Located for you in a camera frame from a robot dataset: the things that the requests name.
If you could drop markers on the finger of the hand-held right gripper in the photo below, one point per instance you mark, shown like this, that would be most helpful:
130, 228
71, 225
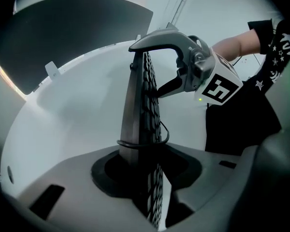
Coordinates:
176, 86
159, 39

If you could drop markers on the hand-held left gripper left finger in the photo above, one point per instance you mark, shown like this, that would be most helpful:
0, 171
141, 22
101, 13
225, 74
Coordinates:
87, 209

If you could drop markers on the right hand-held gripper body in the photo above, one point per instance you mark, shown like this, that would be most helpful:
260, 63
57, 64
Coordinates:
220, 86

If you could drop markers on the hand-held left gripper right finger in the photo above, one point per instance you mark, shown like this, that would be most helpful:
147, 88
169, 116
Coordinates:
220, 190

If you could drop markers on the black keyboard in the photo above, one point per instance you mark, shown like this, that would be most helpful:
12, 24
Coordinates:
135, 105

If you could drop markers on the person's right forearm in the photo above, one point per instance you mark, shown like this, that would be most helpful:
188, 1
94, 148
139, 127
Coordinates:
236, 45

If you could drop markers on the black star-print shirt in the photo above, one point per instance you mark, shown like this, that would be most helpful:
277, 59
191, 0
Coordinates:
244, 120

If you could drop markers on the wide dark desk divider panel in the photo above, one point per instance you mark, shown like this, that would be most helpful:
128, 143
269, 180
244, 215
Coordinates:
62, 40

